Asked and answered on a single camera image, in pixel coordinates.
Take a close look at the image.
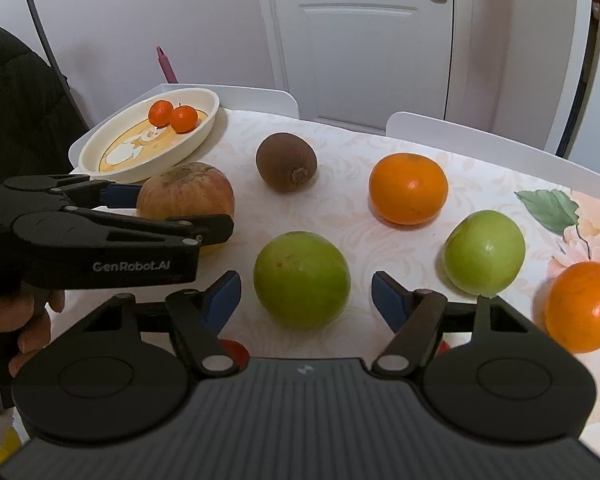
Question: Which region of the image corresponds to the black jacket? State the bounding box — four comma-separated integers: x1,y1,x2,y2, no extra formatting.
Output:
0,20,88,186

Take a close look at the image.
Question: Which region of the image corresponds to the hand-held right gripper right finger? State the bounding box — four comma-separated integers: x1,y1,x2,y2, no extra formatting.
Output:
371,270,531,378

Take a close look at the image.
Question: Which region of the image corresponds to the red yellow apple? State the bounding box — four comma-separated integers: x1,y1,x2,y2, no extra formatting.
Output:
136,162,236,256

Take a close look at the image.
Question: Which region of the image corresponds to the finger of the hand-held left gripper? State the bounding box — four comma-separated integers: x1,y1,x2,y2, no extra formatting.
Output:
2,174,143,211
11,207,235,261

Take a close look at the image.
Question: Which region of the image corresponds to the black metal rack tube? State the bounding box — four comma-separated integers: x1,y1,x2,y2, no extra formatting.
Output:
0,0,90,133

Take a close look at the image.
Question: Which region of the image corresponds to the small tangerine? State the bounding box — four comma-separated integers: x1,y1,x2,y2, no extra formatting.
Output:
147,100,174,128
170,104,199,134

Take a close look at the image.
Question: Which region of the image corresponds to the red round object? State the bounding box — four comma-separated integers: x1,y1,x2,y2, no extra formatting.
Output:
219,339,248,367

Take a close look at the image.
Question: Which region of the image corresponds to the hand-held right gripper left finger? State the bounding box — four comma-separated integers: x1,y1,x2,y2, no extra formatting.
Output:
82,270,242,377

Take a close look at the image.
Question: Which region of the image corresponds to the pink broom handle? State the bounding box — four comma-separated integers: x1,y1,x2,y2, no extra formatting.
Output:
156,46,179,84

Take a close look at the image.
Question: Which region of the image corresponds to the floral tablecloth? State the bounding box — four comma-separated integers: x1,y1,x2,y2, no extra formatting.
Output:
62,105,600,466

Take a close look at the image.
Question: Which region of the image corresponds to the green apple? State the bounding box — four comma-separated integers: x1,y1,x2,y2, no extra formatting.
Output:
442,210,526,297
253,231,352,332

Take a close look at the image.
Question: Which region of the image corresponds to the white panel door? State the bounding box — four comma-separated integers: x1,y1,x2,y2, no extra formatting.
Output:
252,0,456,136

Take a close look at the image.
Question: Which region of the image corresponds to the person's left hand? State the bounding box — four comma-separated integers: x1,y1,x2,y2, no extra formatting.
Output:
0,287,67,378

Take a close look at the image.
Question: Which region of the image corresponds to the brown kiwi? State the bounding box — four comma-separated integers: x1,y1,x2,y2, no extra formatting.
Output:
255,132,318,193

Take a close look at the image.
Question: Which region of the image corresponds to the oval white ceramic dish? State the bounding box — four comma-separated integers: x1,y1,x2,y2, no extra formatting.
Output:
77,87,221,184

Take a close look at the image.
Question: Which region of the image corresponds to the large orange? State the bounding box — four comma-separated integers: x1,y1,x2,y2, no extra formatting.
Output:
544,261,600,354
368,153,449,226

